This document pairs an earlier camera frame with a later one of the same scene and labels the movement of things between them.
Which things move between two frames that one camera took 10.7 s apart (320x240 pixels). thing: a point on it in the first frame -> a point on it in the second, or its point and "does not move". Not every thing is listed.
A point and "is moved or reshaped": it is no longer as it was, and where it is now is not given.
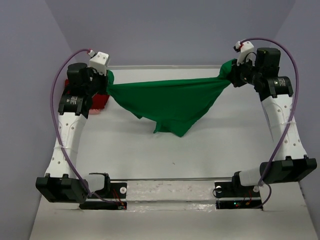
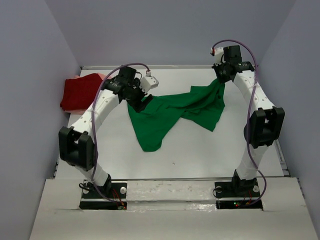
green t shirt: [173, 105] is moved or reshaped
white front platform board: [181, 209] does not move
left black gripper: [92, 71] -> [138, 106]
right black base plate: [234, 190] does not move
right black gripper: [235, 75] -> [222, 80]
